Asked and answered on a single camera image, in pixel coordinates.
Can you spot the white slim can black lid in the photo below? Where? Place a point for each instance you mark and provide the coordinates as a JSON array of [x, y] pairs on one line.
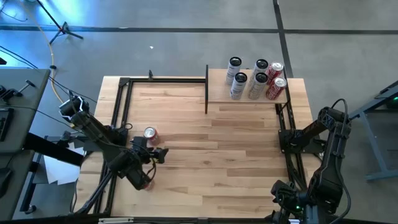
[[259, 67]]

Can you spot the black stand green light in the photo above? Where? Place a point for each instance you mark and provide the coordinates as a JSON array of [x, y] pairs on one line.
[[373, 107]]

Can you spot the wooden shelf black frame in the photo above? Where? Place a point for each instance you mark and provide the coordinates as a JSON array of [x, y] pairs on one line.
[[217, 90]]

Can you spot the black tripod stand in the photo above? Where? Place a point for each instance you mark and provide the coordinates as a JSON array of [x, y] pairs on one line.
[[63, 30]]

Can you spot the Celsius Tropical Vibe can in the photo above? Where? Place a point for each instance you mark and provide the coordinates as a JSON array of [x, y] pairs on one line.
[[256, 88]]

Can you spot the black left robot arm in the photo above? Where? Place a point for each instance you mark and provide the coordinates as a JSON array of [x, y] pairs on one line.
[[93, 130]]

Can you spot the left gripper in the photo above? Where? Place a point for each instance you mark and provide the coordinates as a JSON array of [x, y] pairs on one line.
[[141, 157]]

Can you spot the white Celsius Arctic Vibe can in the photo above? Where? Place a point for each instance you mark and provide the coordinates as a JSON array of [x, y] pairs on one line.
[[237, 88], [232, 70]]

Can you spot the black computer mouse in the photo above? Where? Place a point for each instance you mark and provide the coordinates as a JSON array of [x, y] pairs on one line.
[[4, 180]]

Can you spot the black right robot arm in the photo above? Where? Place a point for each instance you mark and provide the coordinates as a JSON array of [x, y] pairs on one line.
[[329, 174]]

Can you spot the black clamp knob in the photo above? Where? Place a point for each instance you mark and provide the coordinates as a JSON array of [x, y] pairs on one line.
[[150, 74]]

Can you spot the black table frame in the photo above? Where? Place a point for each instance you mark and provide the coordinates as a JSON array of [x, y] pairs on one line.
[[168, 80]]

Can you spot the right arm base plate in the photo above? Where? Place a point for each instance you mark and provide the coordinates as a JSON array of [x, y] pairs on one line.
[[286, 147]]

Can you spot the black keyboard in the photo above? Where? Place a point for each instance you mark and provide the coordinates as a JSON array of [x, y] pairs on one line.
[[4, 124]]

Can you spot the red Fanta strawberry can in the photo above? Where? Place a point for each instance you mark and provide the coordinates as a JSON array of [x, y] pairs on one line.
[[152, 135]]

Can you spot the red soda can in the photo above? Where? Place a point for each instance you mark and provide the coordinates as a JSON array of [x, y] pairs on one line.
[[150, 185]]

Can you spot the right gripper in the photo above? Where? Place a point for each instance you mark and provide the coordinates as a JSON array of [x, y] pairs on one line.
[[287, 196]]

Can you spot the black desk leg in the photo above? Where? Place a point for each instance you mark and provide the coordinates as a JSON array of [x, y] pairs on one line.
[[29, 193]]

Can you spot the red Coca-Cola can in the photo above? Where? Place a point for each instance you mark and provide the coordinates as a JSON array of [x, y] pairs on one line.
[[275, 90], [274, 71]]

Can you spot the grey desk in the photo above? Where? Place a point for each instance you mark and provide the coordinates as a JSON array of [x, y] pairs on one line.
[[18, 77], [15, 161]]

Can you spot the black desk clamp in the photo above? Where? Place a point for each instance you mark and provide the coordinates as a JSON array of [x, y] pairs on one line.
[[14, 91]]

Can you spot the white paper sheet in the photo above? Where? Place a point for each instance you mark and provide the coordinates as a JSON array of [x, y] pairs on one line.
[[59, 169]]

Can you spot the black desk beam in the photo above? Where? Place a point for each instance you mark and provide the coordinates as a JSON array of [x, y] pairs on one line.
[[53, 151]]

